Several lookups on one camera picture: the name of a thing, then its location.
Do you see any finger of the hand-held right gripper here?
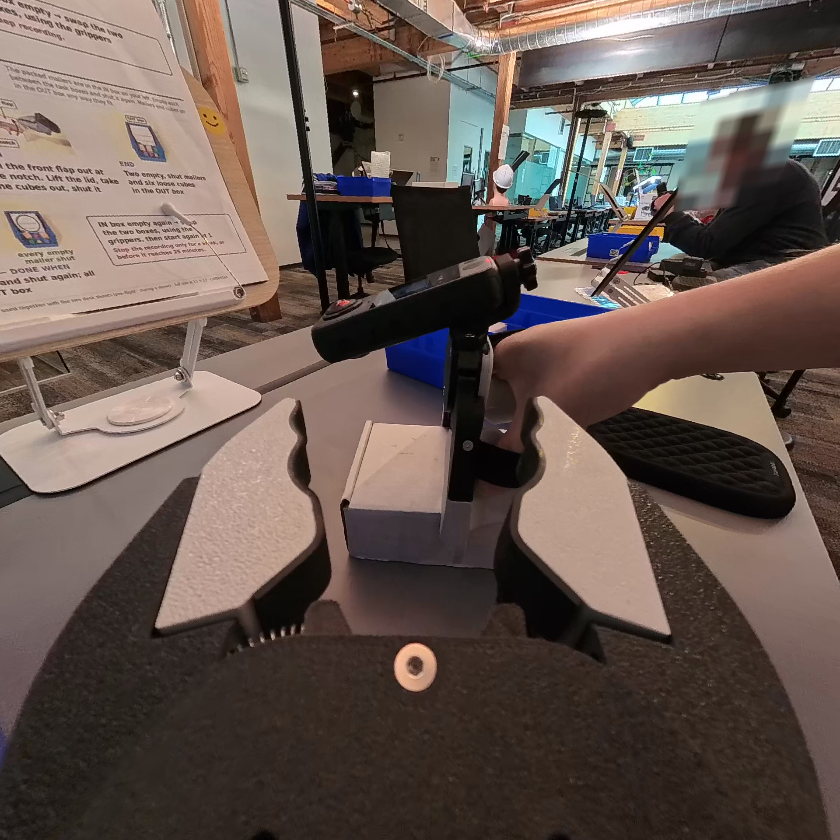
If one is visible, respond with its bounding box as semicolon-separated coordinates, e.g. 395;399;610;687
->
438;495;475;567

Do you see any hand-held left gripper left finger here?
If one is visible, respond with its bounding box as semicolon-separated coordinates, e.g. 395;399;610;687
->
153;397;331;647

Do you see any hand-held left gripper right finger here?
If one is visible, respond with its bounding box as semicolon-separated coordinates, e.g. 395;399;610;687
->
494;395;673;647

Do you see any white cardboard mailer box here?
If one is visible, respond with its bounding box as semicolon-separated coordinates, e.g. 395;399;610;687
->
340;420;516;570

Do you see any person's right forearm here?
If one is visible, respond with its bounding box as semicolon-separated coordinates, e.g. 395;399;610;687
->
617;241;840;431

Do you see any person's right hand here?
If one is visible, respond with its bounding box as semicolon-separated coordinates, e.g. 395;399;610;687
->
492;314;635;454

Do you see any black quilted wrist rest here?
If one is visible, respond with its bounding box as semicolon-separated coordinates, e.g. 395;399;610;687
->
586;407;797;521

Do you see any document stand with white base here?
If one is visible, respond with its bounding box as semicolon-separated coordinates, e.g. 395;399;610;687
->
0;66;282;494

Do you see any wooden pillar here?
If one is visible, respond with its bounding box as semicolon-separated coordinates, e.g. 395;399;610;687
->
182;0;282;324
489;52;519;191

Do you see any black metal pole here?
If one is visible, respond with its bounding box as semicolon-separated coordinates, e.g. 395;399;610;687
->
279;0;331;312

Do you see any printed instruction sheet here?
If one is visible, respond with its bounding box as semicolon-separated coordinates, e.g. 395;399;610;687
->
0;0;270;329

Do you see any silver ventilation duct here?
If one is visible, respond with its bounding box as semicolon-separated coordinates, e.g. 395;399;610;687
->
374;0;723;59

